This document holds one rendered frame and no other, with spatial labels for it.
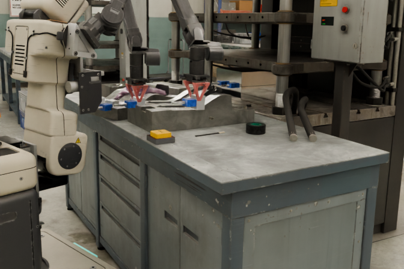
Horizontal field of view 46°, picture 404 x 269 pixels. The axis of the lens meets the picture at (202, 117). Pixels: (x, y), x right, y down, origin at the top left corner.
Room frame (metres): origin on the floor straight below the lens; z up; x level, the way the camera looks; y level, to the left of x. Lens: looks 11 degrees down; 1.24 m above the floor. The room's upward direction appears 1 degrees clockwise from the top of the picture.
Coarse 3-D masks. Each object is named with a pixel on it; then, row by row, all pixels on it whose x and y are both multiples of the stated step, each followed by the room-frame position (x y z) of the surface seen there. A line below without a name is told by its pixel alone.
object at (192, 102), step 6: (192, 96) 1.84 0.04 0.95; (204, 96) 1.82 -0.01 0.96; (174, 102) 1.78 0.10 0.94; (180, 102) 1.79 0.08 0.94; (186, 102) 1.79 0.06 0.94; (192, 102) 1.80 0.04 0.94; (198, 102) 1.81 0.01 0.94; (204, 102) 1.82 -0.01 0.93; (192, 108) 1.83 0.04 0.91; (198, 108) 1.81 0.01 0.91
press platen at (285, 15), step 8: (168, 16) 3.35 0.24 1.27; (176, 16) 3.31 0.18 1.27; (200, 16) 3.15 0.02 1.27; (216, 16) 2.99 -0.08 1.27; (224, 16) 2.90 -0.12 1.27; (232, 16) 2.83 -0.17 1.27; (240, 16) 2.76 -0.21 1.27; (248, 16) 2.69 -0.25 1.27; (256, 16) 2.63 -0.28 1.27; (264, 16) 2.57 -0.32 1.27; (272, 16) 2.51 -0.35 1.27; (280, 16) 2.32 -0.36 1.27; (288, 16) 2.31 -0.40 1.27; (296, 16) 2.35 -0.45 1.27; (304, 16) 2.44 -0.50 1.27; (312, 16) 2.49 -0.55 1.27; (392, 32) 2.71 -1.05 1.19; (392, 40) 2.65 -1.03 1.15; (384, 48) 2.61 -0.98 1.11
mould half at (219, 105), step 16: (176, 96) 2.19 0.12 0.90; (208, 96) 2.04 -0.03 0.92; (224, 96) 2.02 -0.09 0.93; (128, 112) 2.06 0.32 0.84; (144, 112) 1.91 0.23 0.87; (160, 112) 1.87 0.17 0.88; (176, 112) 1.90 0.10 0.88; (192, 112) 1.94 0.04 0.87; (208, 112) 1.98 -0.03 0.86; (224, 112) 2.02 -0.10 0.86; (240, 112) 2.06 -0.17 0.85; (144, 128) 1.91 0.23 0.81; (160, 128) 1.87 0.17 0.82; (176, 128) 1.90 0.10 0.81; (192, 128) 1.94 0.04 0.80
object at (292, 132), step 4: (284, 100) 2.08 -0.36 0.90; (288, 100) 2.08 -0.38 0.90; (284, 104) 2.05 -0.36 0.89; (288, 104) 2.03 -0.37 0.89; (284, 108) 2.02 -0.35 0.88; (288, 108) 1.99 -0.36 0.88; (288, 112) 1.95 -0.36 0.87; (288, 116) 1.92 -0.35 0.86; (292, 116) 1.92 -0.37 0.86; (288, 120) 1.89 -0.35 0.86; (292, 120) 1.88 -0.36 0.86; (288, 124) 1.86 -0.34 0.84; (292, 124) 1.84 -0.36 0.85; (288, 128) 1.83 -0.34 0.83; (292, 128) 1.80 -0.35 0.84; (292, 132) 1.77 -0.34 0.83; (292, 136) 1.75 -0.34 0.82; (296, 136) 1.75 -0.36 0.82; (292, 140) 1.76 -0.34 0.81; (296, 140) 1.76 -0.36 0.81
